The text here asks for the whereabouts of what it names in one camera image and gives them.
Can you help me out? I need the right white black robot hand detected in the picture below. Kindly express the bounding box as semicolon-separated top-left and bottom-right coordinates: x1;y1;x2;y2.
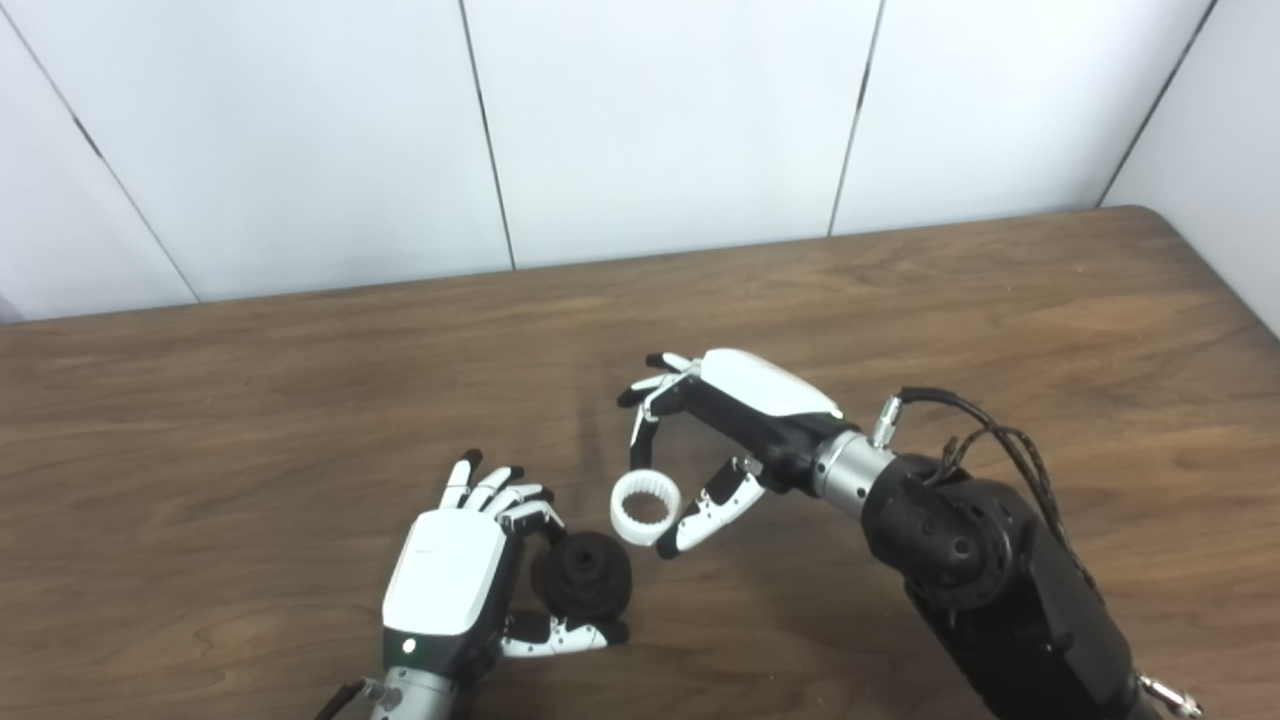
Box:
617;348;847;561

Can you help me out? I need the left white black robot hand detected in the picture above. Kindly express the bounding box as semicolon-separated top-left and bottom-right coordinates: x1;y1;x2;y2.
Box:
382;449;631;693

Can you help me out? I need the round black plastic part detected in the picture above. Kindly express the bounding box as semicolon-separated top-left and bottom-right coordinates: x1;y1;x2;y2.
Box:
530;532;634;623

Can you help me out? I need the white plastic ring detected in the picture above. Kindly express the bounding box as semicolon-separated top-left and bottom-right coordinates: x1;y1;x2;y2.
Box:
609;469;684;548

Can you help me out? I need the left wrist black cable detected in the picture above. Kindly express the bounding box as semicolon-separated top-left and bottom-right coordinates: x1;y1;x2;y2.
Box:
315;678;387;720

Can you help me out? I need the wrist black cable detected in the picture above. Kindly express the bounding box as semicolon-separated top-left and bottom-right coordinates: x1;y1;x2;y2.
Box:
872;387;1204;719
315;678;387;720

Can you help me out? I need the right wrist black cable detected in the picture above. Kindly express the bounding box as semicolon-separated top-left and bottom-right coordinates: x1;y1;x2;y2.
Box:
872;387;1204;719

